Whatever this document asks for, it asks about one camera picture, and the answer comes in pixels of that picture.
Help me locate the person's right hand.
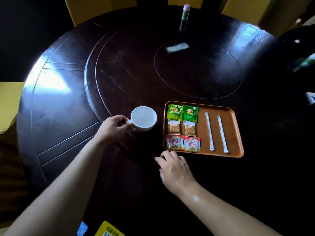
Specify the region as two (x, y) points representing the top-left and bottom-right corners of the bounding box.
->
(154, 150), (199, 197)

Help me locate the person's left hand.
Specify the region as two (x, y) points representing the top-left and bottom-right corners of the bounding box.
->
(95, 115), (134, 145)

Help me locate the white ceramic cup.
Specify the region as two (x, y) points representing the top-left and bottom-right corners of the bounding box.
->
(127, 106), (158, 132)

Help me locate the person's left forearm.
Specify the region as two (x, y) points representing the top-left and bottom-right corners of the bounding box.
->
(2, 135), (116, 236)

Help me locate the person's right forearm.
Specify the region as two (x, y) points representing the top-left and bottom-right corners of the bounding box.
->
(178, 182), (282, 236)

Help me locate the red creamer packet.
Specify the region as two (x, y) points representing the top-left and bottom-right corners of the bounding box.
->
(183, 136), (201, 153)
(166, 134), (184, 151)

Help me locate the brown sugar packet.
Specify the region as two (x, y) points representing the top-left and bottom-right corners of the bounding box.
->
(168, 119), (181, 135)
(183, 120), (197, 137)

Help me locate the dark round turntable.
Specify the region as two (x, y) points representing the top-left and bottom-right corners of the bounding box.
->
(84, 27), (246, 155)

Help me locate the light green tea bag packet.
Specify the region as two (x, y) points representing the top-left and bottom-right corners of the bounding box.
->
(167, 104), (183, 122)

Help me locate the dark green tea bag packet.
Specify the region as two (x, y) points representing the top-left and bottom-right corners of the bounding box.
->
(182, 105), (199, 123)

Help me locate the white wrapped stirrer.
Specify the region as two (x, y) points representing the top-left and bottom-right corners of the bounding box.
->
(205, 112), (215, 151)
(217, 115), (229, 154)

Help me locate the orange rectangular tray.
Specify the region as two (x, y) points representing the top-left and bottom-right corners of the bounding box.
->
(163, 101), (244, 158)

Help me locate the yellow sticker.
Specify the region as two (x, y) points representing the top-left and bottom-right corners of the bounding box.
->
(94, 221), (125, 236)

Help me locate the white paper slip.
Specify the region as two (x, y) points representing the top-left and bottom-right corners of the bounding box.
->
(165, 43), (190, 53)

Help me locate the blue sticker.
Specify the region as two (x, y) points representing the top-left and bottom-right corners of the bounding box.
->
(76, 221), (88, 236)

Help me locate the yellow chair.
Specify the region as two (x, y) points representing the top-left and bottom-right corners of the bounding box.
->
(64, 0), (138, 27)
(168, 0), (204, 9)
(0, 82), (25, 134)
(221, 0), (274, 25)

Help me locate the slim bottle with pink cap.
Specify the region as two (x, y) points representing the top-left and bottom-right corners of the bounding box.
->
(179, 4), (191, 32)

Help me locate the green and white bottle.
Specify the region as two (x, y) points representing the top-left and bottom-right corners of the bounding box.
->
(292, 53), (315, 73)

